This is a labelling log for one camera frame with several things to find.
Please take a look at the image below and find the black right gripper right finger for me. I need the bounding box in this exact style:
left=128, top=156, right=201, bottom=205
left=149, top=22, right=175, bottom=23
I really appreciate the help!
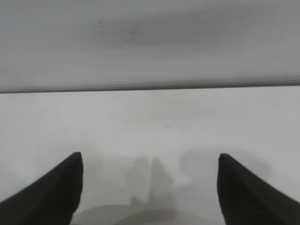
left=216, top=153, right=300, bottom=225

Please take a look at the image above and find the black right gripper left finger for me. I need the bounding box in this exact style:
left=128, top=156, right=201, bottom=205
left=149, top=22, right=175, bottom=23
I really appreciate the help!
left=0, top=151, right=84, bottom=225

